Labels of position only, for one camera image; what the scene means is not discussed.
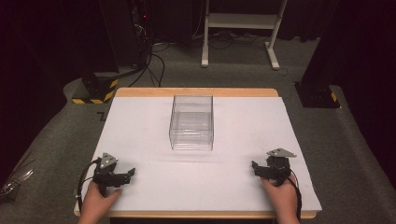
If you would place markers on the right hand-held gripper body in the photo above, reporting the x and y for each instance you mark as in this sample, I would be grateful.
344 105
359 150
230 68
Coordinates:
278 165

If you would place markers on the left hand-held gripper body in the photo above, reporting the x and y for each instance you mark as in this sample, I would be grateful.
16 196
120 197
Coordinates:
107 168

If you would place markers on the person's right hand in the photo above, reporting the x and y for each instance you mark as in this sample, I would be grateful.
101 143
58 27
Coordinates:
281 199

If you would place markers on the person's left hand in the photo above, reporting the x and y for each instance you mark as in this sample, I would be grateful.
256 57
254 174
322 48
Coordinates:
98 202

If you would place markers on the white paper sheet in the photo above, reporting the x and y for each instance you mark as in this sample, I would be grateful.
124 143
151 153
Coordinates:
218 174

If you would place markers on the clear plastic box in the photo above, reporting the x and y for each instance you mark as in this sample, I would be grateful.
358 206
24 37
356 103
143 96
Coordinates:
191 124

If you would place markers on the black yellow striped stand base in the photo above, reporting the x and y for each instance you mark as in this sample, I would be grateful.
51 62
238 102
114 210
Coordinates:
99 88

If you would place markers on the clear plastic bag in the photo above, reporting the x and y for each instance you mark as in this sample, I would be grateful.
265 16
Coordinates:
14 185

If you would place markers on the black equipment tower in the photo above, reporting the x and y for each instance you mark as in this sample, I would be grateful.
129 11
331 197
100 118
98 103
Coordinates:
124 31

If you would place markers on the dark curtain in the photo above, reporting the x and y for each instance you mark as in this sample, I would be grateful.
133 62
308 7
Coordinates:
358 43
37 40

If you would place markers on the white metal stand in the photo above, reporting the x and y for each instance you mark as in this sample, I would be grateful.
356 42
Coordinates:
241 21

